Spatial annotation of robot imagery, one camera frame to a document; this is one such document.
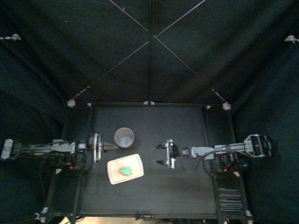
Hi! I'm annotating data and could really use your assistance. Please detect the white text label sticker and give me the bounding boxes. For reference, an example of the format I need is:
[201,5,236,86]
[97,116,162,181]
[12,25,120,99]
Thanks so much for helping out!
[216,187,245,217]

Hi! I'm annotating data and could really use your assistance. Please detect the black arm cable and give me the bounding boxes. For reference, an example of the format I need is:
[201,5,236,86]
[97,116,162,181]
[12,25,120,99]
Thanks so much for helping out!
[178,156,202,173]

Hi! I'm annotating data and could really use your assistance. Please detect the green toy grapes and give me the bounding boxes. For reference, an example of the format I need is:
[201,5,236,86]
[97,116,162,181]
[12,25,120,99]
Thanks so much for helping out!
[117,166,134,177]

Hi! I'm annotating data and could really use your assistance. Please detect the black cloth backdrop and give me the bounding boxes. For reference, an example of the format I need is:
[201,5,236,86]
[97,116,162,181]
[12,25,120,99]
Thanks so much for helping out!
[0,0,299,224]

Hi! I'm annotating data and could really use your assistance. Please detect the grey plastic cup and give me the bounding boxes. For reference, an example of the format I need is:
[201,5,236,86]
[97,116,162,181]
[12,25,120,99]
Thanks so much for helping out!
[113,127,136,149]

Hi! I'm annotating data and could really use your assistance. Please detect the silver corner clamp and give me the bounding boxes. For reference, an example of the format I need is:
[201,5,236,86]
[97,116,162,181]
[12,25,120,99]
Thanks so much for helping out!
[33,206,50,224]
[244,210,255,224]

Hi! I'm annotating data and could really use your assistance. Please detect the black table clamp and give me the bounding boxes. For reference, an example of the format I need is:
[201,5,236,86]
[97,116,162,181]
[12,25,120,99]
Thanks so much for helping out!
[134,213,154,221]

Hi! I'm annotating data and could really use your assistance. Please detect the pink square plate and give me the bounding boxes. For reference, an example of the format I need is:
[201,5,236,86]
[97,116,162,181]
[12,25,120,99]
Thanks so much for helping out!
[106,153,145,186]

